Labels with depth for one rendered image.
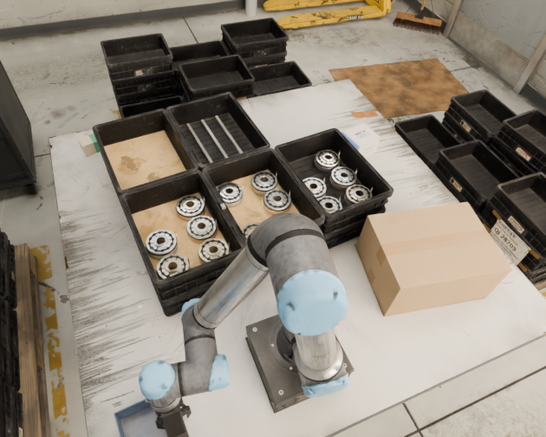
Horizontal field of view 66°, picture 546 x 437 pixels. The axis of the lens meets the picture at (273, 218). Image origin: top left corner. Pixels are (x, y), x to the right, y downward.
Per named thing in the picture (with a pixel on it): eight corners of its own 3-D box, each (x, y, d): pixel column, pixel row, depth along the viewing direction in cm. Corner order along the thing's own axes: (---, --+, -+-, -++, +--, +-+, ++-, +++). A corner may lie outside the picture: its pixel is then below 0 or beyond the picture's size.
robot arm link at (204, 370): (223, 333, 98) (175, 342, 96) (230, 381, 91) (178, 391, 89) (224, 347, 104) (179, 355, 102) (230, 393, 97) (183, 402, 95)
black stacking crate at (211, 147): (269, 168, 173) (271, 147, 164) (203, 190, 163) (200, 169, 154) (230, 114, 194) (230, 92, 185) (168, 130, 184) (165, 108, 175)
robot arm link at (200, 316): (274, 179, 79) (167, 309, 106) (288, 223, 72) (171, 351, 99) (320, 194, 85) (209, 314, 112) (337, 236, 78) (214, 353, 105)
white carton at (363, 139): (343, 166, 192) (347, 152, 185) (328, 151, 198) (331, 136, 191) (375, 152, 200) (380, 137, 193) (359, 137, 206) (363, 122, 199)
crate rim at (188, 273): (248, 254, 134) (248, 250, 132) (157, 290, 124) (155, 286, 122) (200, 173, 155) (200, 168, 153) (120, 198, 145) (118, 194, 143)
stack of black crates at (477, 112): (503, 165, 283) (529, 125, 257) (467, 175, 275) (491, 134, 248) (464, 128, 306) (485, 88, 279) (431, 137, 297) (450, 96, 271)
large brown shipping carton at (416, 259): (447, 233, 171) (467, 201, 155) (484, 298, 153) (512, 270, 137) (354, 247, 164) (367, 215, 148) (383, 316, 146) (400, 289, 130)
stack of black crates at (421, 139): (456, 179, 272) (471, 153, 254) (418, 190, 263) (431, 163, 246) (420, 140, 294) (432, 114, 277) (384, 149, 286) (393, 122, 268)
